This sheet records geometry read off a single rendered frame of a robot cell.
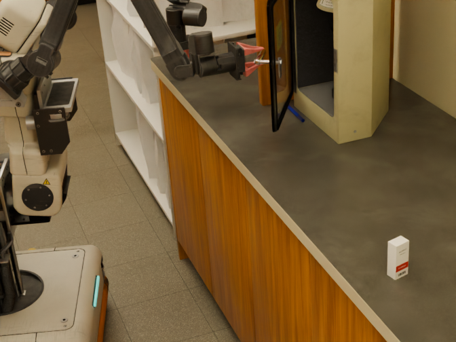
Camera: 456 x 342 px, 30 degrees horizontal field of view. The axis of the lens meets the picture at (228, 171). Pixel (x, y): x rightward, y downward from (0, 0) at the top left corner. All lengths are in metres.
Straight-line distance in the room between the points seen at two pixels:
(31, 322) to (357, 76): 1.41
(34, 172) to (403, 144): 1.18
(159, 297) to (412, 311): 1.83
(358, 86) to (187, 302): 1.37
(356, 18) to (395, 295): 0.86
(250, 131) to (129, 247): 1.38
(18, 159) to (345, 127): 1.05
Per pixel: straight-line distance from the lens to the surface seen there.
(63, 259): 3.36
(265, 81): 2.80
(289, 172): 2.41
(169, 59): 2.45
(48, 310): 3.11
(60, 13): 2.49
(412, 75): 2.97
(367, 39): 2.47
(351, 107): 2.53
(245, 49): 2.47
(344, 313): 2.11
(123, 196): 4.30
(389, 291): 1.94
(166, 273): 3.68
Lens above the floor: 2.09
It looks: 28 degrees down
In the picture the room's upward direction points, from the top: 4 degrees counter-clockwise
